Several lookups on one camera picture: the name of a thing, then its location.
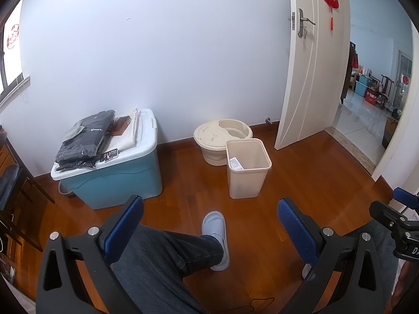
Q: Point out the red paper window decal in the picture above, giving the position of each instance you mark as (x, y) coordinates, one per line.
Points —
(13, 36)

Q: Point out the person's right forearm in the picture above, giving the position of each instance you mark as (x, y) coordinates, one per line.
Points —
(407, 287)

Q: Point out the metal door stopper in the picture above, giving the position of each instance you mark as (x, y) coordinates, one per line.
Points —
(268, 121)

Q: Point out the beige round lidded bucket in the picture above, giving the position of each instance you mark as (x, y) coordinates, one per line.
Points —
(209, 137)

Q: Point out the white round object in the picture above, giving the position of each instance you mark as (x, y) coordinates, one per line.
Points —
(64, 190)

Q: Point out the black clothing bundle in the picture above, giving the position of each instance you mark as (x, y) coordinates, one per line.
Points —
(81, 137)

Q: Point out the white orange snack packet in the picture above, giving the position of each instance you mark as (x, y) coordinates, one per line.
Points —
(235, 164)

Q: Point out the dark wooden chair blue cushion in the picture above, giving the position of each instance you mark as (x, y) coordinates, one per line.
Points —
(13, 183)

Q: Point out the white room door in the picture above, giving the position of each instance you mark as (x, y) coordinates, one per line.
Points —
(307, 88)

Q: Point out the person's right leg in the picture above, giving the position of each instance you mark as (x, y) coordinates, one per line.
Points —
(386, 261)

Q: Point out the red plastic crate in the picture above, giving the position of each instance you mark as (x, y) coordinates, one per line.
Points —
(372, 97)

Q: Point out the dark wooden coat stand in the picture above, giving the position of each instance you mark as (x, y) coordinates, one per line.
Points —
(348, 72)

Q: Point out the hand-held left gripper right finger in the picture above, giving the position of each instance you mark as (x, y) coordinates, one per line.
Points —
(296, 232)

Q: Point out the dark framed window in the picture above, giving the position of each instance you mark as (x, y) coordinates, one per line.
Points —
(9, 65)

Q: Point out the blue plastic crate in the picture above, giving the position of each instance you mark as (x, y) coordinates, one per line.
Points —
(361, 85)

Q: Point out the glass balcony door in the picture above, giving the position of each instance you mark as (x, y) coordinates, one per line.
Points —
(404, 68)

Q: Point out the dark wooden armchair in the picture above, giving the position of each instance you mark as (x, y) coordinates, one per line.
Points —
(386, 88)

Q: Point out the person's leg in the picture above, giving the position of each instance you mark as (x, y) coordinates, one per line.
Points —
(157, 268)
(386, 261)

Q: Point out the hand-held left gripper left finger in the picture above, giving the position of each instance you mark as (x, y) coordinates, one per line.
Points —
(127, 222)

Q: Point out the person's left leg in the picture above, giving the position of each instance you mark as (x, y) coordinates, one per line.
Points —
(157, 268)

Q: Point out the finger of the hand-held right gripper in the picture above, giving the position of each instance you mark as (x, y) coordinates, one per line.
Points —
(407, 198)
(386, 214)

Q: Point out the beige rectangular trash bin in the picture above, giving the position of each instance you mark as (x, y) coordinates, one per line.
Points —
(245, 183)

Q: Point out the small dark card packet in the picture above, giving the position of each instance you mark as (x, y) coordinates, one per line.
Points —
(109, 155)

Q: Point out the white folded cloth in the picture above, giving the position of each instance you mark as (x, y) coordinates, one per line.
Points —
(131, 137)

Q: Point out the white slipper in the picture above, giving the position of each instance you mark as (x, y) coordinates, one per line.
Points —
(214, 229)
(307, 271)

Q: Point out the brown rectangular box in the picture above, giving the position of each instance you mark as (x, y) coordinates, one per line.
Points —
(121, 126)

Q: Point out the brown low cabinet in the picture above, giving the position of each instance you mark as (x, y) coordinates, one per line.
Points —
(390, 132)

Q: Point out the blue storage box white lid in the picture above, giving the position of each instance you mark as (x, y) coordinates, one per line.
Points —
(114, 176)

